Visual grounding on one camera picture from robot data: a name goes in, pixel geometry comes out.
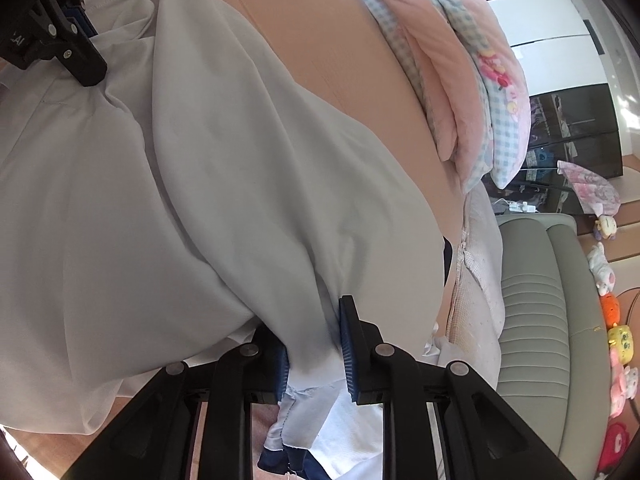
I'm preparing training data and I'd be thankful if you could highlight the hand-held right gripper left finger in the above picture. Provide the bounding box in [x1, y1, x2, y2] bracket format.
[62, 325, 291, 480]

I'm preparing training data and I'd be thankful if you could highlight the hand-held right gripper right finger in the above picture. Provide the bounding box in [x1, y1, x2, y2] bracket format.
[339, 295, 576, 480]

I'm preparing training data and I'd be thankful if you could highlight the white shirt with navy trim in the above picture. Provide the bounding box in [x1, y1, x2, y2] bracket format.
[0, 0, 451, 480]

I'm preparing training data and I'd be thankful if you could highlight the cream textured blanket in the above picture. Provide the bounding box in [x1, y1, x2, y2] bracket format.
[435, 180, 503, 396]

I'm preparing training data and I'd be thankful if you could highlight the grey-green padded headboard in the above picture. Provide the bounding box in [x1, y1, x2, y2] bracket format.
[492, 212, 621, 461]

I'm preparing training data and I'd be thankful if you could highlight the bed with pink sheet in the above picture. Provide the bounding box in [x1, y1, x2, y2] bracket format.
[195, 0, 468, 261]

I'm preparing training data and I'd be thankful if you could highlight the white plush toy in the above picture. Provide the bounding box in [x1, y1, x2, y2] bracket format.
[586, 242, 612, 295]

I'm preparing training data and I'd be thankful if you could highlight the orange plush toy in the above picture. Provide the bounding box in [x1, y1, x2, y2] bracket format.
[599, 292, 623, 328]

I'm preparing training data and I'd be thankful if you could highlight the pink plush toy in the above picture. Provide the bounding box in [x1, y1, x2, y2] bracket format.
[607, 360, 640, 418]

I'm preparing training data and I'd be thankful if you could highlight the pink gingham folded comforter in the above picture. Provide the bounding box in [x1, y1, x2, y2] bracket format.
[335, 0, 531, 196]

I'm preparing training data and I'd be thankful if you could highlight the red plush toy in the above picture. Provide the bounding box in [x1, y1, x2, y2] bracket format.
[595, 422, 632, 478]

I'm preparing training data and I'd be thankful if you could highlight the purple and yellow plush toy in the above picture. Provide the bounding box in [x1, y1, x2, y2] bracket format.
[592, 215, 618, 240]

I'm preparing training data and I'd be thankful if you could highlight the pink printed cloth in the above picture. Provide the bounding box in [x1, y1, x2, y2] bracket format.
[556, 160, 622, 217]

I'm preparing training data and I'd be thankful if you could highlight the black glossy cabinet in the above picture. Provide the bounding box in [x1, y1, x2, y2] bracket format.
[495, 77, 626, 218]

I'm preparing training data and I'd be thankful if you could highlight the white glossy wardrobe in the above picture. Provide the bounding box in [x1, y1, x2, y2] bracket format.
[487, 0, 623, 98]

